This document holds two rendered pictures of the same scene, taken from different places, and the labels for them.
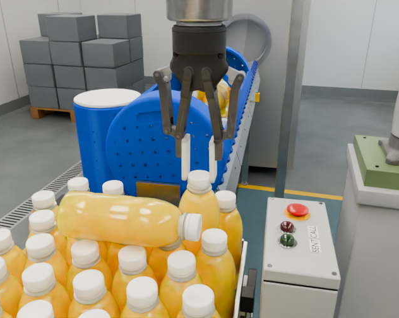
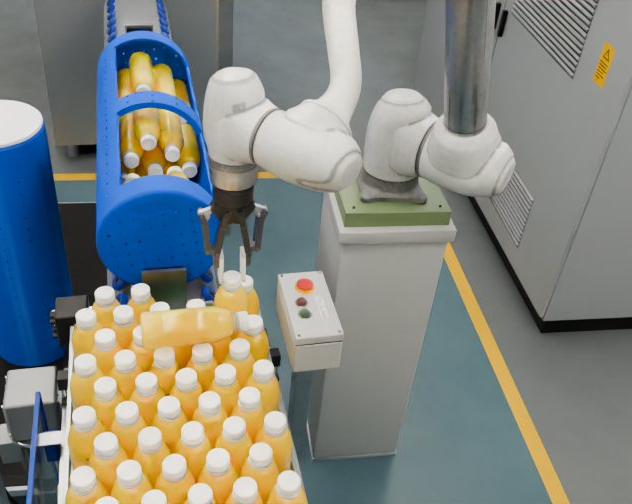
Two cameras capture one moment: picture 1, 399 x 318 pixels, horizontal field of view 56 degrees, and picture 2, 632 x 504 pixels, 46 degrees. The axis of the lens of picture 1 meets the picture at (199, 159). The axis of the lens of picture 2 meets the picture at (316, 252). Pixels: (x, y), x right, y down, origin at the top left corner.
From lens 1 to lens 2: 0.95 m
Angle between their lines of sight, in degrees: 28
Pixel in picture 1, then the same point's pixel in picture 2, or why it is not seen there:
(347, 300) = not seen: hidden behind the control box
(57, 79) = not seen: outside the picture
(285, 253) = (306, 324)
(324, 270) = (333, 331)
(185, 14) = (231, 187)
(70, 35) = not seen: outside the picture
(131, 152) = (126, 243)
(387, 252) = (367, 279)
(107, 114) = (8, 155)
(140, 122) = (136, 215)
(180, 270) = (242, 353)
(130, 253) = (202, 350)
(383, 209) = (362, 245)
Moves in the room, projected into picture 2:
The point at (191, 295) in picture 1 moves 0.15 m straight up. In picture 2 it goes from (259, 368) to (262, 310)
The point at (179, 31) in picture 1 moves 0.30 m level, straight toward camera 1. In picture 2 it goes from (224, 194) to (296, 300)
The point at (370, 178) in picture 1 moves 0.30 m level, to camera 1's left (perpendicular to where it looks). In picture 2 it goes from (349, 220) to (240, 241)
